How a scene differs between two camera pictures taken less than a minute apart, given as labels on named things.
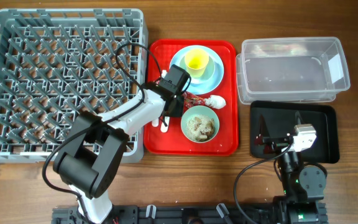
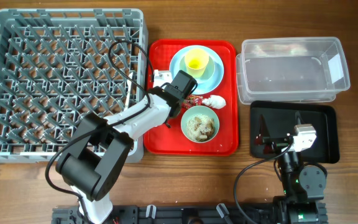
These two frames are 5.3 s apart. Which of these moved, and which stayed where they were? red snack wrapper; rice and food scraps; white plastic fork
Moved: white plastic fork
Stayed: rice and food scraps; red snack wrapper
